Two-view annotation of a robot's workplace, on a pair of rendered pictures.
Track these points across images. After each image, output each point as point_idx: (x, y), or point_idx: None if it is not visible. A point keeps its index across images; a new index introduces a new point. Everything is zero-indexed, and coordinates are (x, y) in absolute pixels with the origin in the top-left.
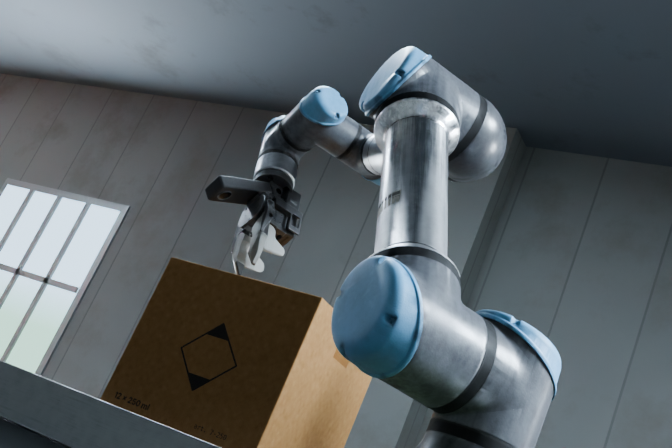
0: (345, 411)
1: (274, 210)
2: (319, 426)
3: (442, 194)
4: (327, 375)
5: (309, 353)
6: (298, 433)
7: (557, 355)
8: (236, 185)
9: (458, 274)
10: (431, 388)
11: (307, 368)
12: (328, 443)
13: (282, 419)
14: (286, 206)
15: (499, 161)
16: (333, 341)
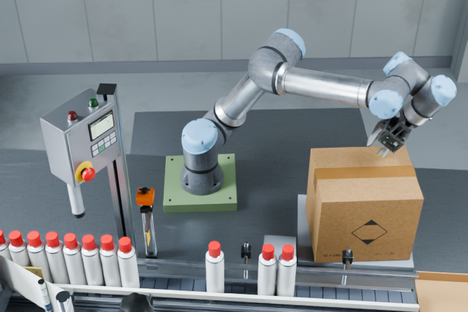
0: (316, 219)
1: (379, 122)
2: (313, 214)
3: (236, 85)
4: (313, 190)
5: (310, 172)
6: (310, 209)
7: (182, 131)
8: (400, 110)
9: (214, 106)
10: None
11: (310, 179)
12: (314, 228)
13: (308, 196)
14: (387, 123)
15: (252, 79)
16: (313, 174)
